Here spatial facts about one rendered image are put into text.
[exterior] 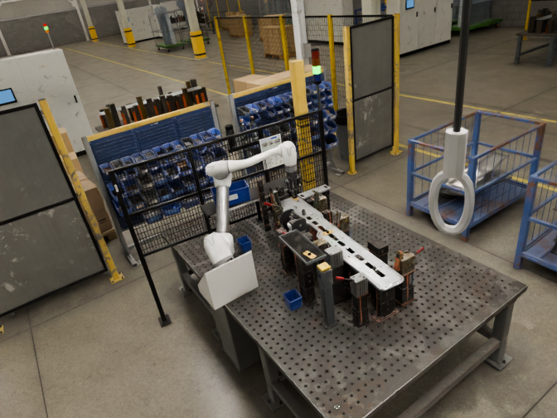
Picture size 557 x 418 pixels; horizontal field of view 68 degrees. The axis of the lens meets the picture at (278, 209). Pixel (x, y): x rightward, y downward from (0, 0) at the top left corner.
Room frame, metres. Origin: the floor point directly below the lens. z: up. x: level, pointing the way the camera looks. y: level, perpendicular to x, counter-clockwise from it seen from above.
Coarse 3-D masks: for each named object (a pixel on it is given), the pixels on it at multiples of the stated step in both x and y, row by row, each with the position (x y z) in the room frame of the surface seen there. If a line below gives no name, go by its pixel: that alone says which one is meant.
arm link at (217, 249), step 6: (210, 234) 2.60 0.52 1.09; (216, 234) 2.60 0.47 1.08; (204, 240) 2.58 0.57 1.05; (210, 240) 2.55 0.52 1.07; (216, 240) 2.54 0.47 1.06; (222, 240) 2.56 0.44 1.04; (204, 246) 2.56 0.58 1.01; (210, 246) 2.51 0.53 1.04; (216, 246) 2.50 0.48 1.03; (222, 246) 2.51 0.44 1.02; (228, 246) 2.56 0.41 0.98; (210, 252) 2.49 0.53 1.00; (216, 252) 2.47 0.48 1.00; (222, 252) 2.48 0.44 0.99; (228, 252) 2.50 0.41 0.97; (210, 258) 2.49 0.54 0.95; (216, 258) 2.45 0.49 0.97; (222, 258) 2.45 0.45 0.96
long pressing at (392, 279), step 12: (288, 204) 3.02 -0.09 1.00; (300, 204) 2.99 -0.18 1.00; (312, 216) 2.77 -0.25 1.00; (324, 228) 2.58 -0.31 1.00; (336, 228) 2.55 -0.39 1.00; (348, 240) 2.38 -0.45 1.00; (348, 252) 2.24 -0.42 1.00; (360, 252) 2.22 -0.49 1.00; (348, 264) 2.12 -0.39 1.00; (360, 264) 2.10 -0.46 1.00; (372, 264) 2.08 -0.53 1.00; (384, 264) 2.07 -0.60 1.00; (372, 276) 1.96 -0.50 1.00; (396, 276) 1.93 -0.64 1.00; (384, 288) 1.85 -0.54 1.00
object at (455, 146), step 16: (464, 0) 0.32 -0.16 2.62; (464, 16) 0.32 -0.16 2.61; (464, 32) 0.32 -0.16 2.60; (464, 48) 0.32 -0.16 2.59; (464, 64) 0.32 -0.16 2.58; (464, 80) 0.32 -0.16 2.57; (448, 144) 0.32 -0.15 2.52; (464, 144) 0.32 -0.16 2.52; (448, 160) 0.32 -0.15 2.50; (464, 160) 0.32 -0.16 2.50; (448, 176) 0.32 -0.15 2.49; (464, 176) 0.32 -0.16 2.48; (432, 192) 0.33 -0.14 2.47; (432, 208) 0.33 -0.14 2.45; (464, 208) 0.32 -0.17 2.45; (464, 224) 0.32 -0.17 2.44
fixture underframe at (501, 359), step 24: (192, 288) 3.11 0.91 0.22; (504, 312) 1.99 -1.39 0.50; (216, 336) 2.66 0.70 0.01; (504, 336) 1.99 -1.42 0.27; (264, 360) 1.93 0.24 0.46; (480, 360) 1.87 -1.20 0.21; (504, 360) 1.98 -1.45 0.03; (456, 384) 1.74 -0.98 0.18; (288, 408) 1.76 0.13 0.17; (408, 408) 1.60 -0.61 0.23
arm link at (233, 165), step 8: (280, 144) 3.09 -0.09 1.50; (264, 152) 3.06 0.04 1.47; (272, 152) 3.07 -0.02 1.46; (280, 152) 3.04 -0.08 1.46; (232, 160) 2.97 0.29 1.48; (240, 160) 2.96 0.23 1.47; (248, 160) 2.96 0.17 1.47; (256, 160) 2.98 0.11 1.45; (232, 168) 2.92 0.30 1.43; (240, 168) 2.93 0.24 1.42
